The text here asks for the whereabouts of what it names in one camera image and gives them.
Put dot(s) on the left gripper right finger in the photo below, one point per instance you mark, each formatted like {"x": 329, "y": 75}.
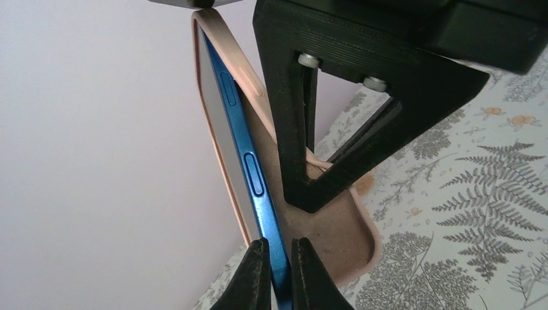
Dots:
{"x": 312, "y": 286}

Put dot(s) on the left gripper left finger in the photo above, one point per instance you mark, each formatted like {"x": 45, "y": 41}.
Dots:
{"x": 250, "y": 286}

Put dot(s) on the blue smartphone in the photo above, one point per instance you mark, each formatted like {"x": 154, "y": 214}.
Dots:
{"x": 246, "y": 182}

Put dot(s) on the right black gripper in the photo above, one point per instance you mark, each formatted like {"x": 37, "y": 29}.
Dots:
{"x": 509, "y": 35}

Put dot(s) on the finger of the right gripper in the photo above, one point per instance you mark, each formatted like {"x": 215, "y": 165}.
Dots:
{"x": 315, "y": 53}

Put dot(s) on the pink phone case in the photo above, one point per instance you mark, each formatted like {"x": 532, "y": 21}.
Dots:
{"x": 342, "y": 232}

